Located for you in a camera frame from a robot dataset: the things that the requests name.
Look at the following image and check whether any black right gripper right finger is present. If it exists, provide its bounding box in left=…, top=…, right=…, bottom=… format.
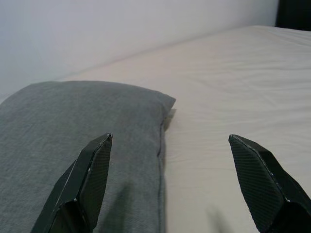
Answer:
left=228, top=134, right=311, bottom=233

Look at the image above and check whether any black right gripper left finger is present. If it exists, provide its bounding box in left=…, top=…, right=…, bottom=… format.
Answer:
left=31, top=133, right=113, bottom=233

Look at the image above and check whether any grey pillow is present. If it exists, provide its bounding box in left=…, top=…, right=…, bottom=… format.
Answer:
left=0, top=80, right=177, bottom=233

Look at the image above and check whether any white bed mattress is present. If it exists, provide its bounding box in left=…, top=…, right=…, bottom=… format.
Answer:
left=0, top=25, right=311, bottom=233

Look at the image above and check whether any black cabinet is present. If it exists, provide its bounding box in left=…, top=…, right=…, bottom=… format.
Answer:
left=275, top=0, right=311, bottom=31

